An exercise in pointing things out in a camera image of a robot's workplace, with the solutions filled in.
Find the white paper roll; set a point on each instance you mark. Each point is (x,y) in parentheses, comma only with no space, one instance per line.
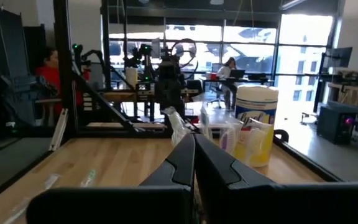
(131,77)

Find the white plastic strip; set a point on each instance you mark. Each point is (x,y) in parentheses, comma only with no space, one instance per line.
(58,130)

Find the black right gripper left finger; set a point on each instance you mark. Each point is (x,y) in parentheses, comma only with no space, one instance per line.
(154,199)

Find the green white toothbrush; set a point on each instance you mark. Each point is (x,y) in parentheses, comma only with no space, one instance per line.
(89,178)

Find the Lysol wipes canister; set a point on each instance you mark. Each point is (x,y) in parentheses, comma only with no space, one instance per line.
(255,102)

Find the dark office desk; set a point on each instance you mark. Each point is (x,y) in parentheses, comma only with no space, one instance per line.
(253,81)

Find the blue white toothbrush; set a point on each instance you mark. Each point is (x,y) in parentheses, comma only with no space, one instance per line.
(52,182)
(204,121)
(15,211)

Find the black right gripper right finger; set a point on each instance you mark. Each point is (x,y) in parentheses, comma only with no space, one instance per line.
(238,199)

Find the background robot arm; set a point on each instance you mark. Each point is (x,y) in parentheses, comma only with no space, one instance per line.
(87,57)
(141,57)

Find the wooden workbench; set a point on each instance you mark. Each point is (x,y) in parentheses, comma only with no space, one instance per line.
(353,90)

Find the large glass window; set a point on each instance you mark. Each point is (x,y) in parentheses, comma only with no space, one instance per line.
(303,40)

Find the person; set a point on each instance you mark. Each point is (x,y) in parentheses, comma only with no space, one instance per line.
(50,74)
(227,70)

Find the black computer tower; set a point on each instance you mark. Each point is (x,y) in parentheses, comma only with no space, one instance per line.
(336,124)

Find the red cup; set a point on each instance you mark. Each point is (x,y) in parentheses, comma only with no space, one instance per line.
(213,76)

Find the office chair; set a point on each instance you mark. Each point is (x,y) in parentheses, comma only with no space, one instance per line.
(217,96)

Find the black laptop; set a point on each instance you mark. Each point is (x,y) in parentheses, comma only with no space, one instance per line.
(237,73)

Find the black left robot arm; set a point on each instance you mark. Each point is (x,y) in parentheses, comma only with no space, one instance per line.
(169,67)

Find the orange white toothbrush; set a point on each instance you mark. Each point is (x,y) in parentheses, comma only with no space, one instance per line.
(256,141)

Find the black mounted monitor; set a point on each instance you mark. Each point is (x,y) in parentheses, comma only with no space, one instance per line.
(339,57)

